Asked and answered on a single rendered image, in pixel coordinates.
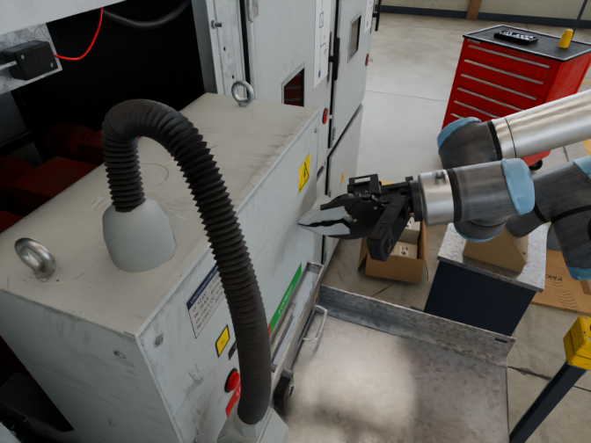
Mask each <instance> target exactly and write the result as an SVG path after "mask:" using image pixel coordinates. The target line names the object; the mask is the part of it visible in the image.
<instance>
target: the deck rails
mask: <svg viewBox="0 0 591 443"><path fill-rule="evenodd" d="M317 305H319V306H322V307H324V308H325V309H326V310H327V311H328V314H327V315H328V316H332V317H336V318H338V319H341V320H345V321H348V322H350V323H356V324H359V325H362V326H365V327H369V328H371V329H374V330H379V331H382V332H386V333H389V334H391V335H395V336H398V337H401V338H406V339H409V340H412V341H415V342H419V343H422V344H424V345H430V346H432V347H436V348H439V349H442V350H445V351H448V352H453V353H456V354H459V355H463V356H465V357H469V358H472V359H477V360H480V361H483V362H486V363H489V364H492V365H495V366H498V367H504V368H507V355H508V353H509V352H510V350H511V348H512V347H513V345H514V343H515V341H516V339H517V338H512V337H509V336H506V335H502V334H499V333H496V332H492V331H489V330H484V329H480V328H477V327H474V326H470V325H468V324H464V323H459V322H455V321H452V320H449V319H445V318H442V317H438V316H433V315H429V314H427V313H423V312H420V311H417V310H413V309H408V308H405V307H401V306H398V305H395V304H391V303H388V302H385V301H379V300H376V299H372V298H369V297H366V296H363V295H359V294H354V293H350V292H348V291H344V290H340V289H337V288H334V287H328V286H325V285H322V284H320V293H319V301H318V304H317ZM495 338H500V339H503V340H506V341H509V342H508V344H505V343H501V342H499V341H495V340H494V339H495Z"/></svg>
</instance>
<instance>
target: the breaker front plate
mask: <svg viewBox="0 0 591 443"><path fill-rule="evenodd" d="M318 118H319V112H318V113H317V114H316V116H315V117H314V118H313V119H312V121H311V122H310V123H309V125H308V126H307V127H306V128H305V129H304V130H303V131H302V133H301V134H300V135H299V136H298V138H297V139H296V140H295V142H294V143H293V144H292V145H291V147H290V148H289V149H288V151H287V152H286V153H285V154H284V156H283V157H282V158H281V160H280V161H279V162H278V163H277V164H276V165H275V166H274V168H273V169H272V170H271V171H270V173H269V174H268V175H267V176H266V178H265V179H264V180H263V182H262V183H261V184H260V186H259V187H258V188H257V190H256V191H255V192H254V193H253V195H252V196H251V197H250V198H249V199H248V200H247V201H246V203H245V204H244V205H243V207H242V208H241V209H240V210H239V212H238V213H237V214H236V217H238V220H237V222H238V223H241V225H240V226H239V227H238V228H239V229H242V230H243V231H242V232H241V233H242V235H244V238H243V240H245V241H246V244H245V246H247V247H248V250H247V251H248V252H249V253H250V256H249V258H251V259H252V261H251V263H252V264H253V269H254V270H255V273H254V274H255V275H256V276H257V278H256V280H257V281H258V286H259V291H260V292H261V297H262V298H263V299H262V301H263V302H264V308H265V313H266V322H267V327H268V325H269V324H270V322H271V320H272V318H273V316H274V313H275V311H276V309H277V308H278V307H279V305H280V303H281V300H282V298H283V296H284V294H285V293H286V291H287V289H288V286H289V284H290V282H291V280H292V279H293V278H294V276H295V274H296V271H297V269H298V267H299V265H300V264H301V262H302V274H301V276H300V278H299V280H298V281H297V283H296V285H295V288H294V290H293V292H292V294H291V295H290V297H289V299H288V302H287V304H286V306H285V308H284V310H283V311H282V313H281V316H280V318H279V320H278V322H277V324H276V325H275V327H274V330H273V332H272V334H271V336H270V338H269V341H270V350H271V363H272V364H275V365H277V366H278V364H279V361H280V359H281V356H282V354H283V352H284V350H285V348H286V346H287V344H288V341H289V339H290V337H291V335H292V332H293V330H294V328H295V326H296V323H297V321H298V319H299V317H300V315H301V313H302V311H303V308H304V305H305V303H306V301H307V300H308V298H309V295H310V292H311V290H312V279H313V272H308V271H307V261H310V262H313V256H314V233H315V232H312V231H309V230H307V229H304V228H301V227H299V226H298V223H297V221H298V219H299V218H300V217H301V216H302V215H303V214H304V213H306V212H308V211H309V210H311V209H312V208H313V206H314V204H315V202H316V187H317V141H318ZM309 154H310V178H309V179H308V181H307V182H306V184H305V186H304V187H303V189H302V190H301V191H300V193H299V168H300V167H301V166H302V164H303V162H304V161H305V160H306V158H307V157H308V155H309ZM212 251H213V249H211V248H209V249H208V251H207V252H206V253H205V254H204V256H203V257H202V258H201V260H200V261H199V262H198V263H197V265H196V266H195V267H194V268H193V270H192V271H191V272H190V273H189V274H188V275H187V276H186V278H185V279H184V280H183V282H182V283H181V284H180V285H179V287H178V288H177V289H176V291H175V292H174V293H173V294H172V296H171V297H170V298H169V300H168V301H167V302H166V303H165V305H164V306H163V307H162V308H161V309H160V310H159V311H158V313H157V314H156V315H155V317H154V318H153V319H152V320H151V322H150V323H149V324H148V326H147V327H146V328H145V329H144V331H143V332H142V333H141V335H140V336H139V337H138V338H139V340H140V342H141V344H142V348H143V350H144V352H145V354H146V357H147V359H148V361H149V363H150V367H151V369H152V371H153V374H154V375H155V377H156V380H157V384H158V386H159V388H160V390H161V392H162V394H163V397H164V400H165V402H166V404H167V407H168V409H169V411H170V413H171V416H172V419H173V421H174V424H175V425H176V427H177V430H178V432H179V436H180V438H181V440H182V442H183V443H216V442H217V437H218V435H219V433H220V431H221V430H222V428H223V425H224V423H225V421H226V419H227V415H226V410H225V409H226V407H227V405H228V403H229V401H230V399H231V397H232V395H233V393H234V391H235V389H234V390H232V391H231V392H229V393H226V392H225V391H224V386H225V382H226V380H227V377H228V375H229V373H230V371H231V370H232V369H233V368H236V369H237V372H238V373H239V372H240V370H239V362H238V354H237V349H236V350H235V352H234V353H233V355H232V357H231V359H230V360H229V355H228V353H229V351H230V349H231V347H232V346H233V344H234V343H235V341H236V337H235V332H234V328H233V323H232V319H231V314H230V309H229V308H228V307H229V305H228V303H227V299H226V298H225V296H226V295H225V296H224V297H223V299H222V301H221V302H220V304H219V305H218V307H217V308H216V310H215V312H214V313H213V315H212V316H211V317H210V318H209V320H208V322H207V323H206V325H205V326H204V328H203V329H202V331H201V333H200V334H199V336H198V337H197V338H195V335H194V332H193V326H192V322H191V319H190V316H189V312H188V309H187V305H186V303H187V302H188V301H189V299H190V298H191V297H192V295H193V294H194V292H195V291H196V290H197V288H198V287H199V286H200V284H201V283H202V281H203V280H204V279H205V278H206V277H207V276H208V274H209V273H210V271H211V270H212V269H213V267H214V266H215V263H216V260H214V256H215V255H214V254H212V253H211V252H212ZM227 324H228V327H229V332H230V340H229V342H228V343H227V345H226V346H225V348H224V349H223V352H222V353H221V355H220V357H219V358H218V356H217V351H216V348H215V343H216V341H217V339H218V338H219V337H220V335H221V334H222V332H223V330H224V328H225V327H226V325H227ZM239 382H240V373H239V381H238V383H239ZM237 385H238V384H237Z"/></svg>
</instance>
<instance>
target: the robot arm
mask: <svg viewBox="0 0 591 443"><path fill-rule="evenodd" d="M589 139H591V90H587V91H583V92H580V93H577V94H574V95H572V96H569V97H565V98H561V99H558V100H555V101H552V102H550V103H547V104H544V105H539V106H536V107H533V108H530V109H528V110H525V111H522V112H518V113H514V114H511V115H508V116H506V117H503V118H500V119H496V120H488V121H485V122H483V123H482V121H481V120H479V119H478V118H475V117H468V118H462V119H459V120H455V121H453V122H451V123H450V124H448V125H447V126H446V127H445V128H443V130H442V131H441V132H440V133H439V134H438V137H437V145H438V155H439V156H440V158H441V163H442V167H443V170H441V171H431V172H426V173H420V174H419V175H418V181H417V179H415V180H413V176H410V177H405V182H400V183H395V184H389V185H382V181H379V179H378V174H371V175H366V176H360V177H355V178H350V179H349V185H347V193H345V194H341V195H340V196H338V197H336V198H334V199H333V200H331V198H330V197H329V196H328V195H321V196H319V197H318V198H317V200H316V202H315V204H314V206H313V208H312V209H311V210H309V211H308V212H306V213H304V214H303V215H302V216H301V217H300V218H299V219H298V221H297V223H298V226H299V227H301V228H304V229H307V230H309V231H312V232H315V233H318V234H320V235H325V236H329V237H333V238H338V239H345V240H354V239H358V238H361V237H367V240H366V242H367V248H368V252H369V255H370V258H371V259H374V260H378V261H383V262H386V261H387V259H388V257H389V255H390V254H391V252H392V250H393V248H394V247H395V245H396V243H397V241H398V239H399V238H400V236H401V234H402V233H403V231H404V229H405V227H406V225H407V223H408V222H409V220H410V219H411V216H410V213H412V215H413V219H414V222H422V221H423V219H424V223H425V225H426V226H435V225H442V224H449V223H453V224H454V227H455V229H456V232H457V233H458V234H459V235H460V236H461V237H463V238H465V239H467V240H469V241H472V242H485V241H488V240H490V239H492V238H494V237H495V236H497V235H498V234H499V233H500V232H501V231H502V230H503V229H504V227H505V226H506V228H507V229H508V231H509V232H510V233H511V234H512V235H513V236H515V237H517V238H520V237H523V236H526V235H528V234H529V233H531V232H532V231H533V230H535V229H537V228H538V227H539V226H541V225H542V224H545V223H547V222H551V224H552V227H553V229H554V232H555V235H556V238H557V240H558V244H559V247H560V249H561V252H562V255H563V258H564V260H565V266H566V267H567V269H568V271H569V273H570V275H571V277H572V278H573V279H574V280H591V156H584V157H581V158H578V159H573V160H572V161H570V162H567V163H563V164H561V165H559V166H556V167H553V168H551V169H549V170H546V171H542V172H539V173H537V174H535V175H533V176H531V173H530V170H529V167H528V165H527V164H526V163H525V162H524V161H523V160H522V159H521V158H523V157H526V156H532V155H534V154H538V153H542V152H545V151H548V150H551V149H557V148H560V147H564V146H566V145H570V144H574V143H576V142H583V141H585V140H589ZM360 178H370V180H368V181H362V182H357V183H355V180H356V179H360ZM346 211H347V214H349V215H352V218H353V219H352V220H351V219H350V217H349V216H345V215H344V213H345V212H346ZM343 215H344V216H343Z"/></svg>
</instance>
